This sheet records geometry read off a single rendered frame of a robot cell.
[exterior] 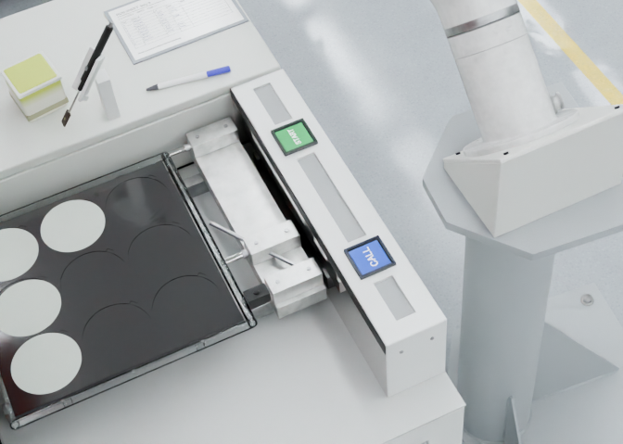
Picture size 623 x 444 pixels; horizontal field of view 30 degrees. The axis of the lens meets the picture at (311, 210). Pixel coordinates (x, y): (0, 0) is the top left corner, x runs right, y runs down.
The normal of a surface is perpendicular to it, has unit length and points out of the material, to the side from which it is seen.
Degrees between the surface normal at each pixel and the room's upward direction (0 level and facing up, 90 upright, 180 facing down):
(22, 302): 1
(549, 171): 90
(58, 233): 1
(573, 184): 90
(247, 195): 0
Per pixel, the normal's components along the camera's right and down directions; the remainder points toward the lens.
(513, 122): -0.24, 0.22
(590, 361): 0.33, 0.72
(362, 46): -0.07, -0.62
